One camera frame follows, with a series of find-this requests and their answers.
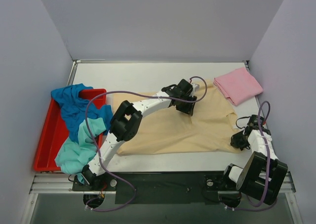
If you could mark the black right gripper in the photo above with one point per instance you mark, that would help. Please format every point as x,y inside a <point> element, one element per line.
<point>238,140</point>

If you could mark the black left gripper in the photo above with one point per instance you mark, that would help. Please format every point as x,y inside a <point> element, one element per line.
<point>187,105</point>

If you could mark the cream yellow t-shirt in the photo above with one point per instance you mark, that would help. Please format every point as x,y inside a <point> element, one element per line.
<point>209,129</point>

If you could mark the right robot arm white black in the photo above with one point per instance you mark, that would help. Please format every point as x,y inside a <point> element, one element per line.
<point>262,176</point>

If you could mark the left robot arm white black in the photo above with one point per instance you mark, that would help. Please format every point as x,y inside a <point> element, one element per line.
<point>126,121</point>

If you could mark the folded pink t-shirt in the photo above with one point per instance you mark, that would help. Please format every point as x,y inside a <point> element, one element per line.
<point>238,86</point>

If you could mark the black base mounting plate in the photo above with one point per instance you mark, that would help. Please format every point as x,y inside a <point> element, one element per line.
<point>165,188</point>

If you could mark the blue t-shirt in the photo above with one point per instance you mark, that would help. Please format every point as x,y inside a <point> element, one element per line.
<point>78,102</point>

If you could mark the teal t-shirt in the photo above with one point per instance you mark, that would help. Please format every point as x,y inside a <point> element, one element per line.
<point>74,155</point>

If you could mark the red plastic bin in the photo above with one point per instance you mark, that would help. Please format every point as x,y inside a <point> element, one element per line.
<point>53,135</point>

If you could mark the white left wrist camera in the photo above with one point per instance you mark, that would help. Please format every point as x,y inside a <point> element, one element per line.
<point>195,87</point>

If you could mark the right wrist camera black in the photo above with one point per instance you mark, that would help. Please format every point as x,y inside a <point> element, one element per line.
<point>255,123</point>

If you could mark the aluminium rail frame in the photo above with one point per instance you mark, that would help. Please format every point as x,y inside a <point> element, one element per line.
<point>55,202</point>

